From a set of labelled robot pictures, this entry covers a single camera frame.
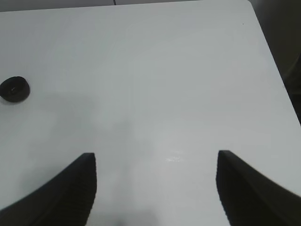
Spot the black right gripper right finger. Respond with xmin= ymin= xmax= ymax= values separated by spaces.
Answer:
xmin=216 ymin=150 xmax=301 ymax=226

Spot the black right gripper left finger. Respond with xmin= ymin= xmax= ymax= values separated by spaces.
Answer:
xmin=0 ymin=153 xmax=97 ymax=226

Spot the small black teacup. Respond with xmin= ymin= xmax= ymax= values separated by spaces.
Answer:
xmin=0 ymin=76 xmax=31 ymax=103

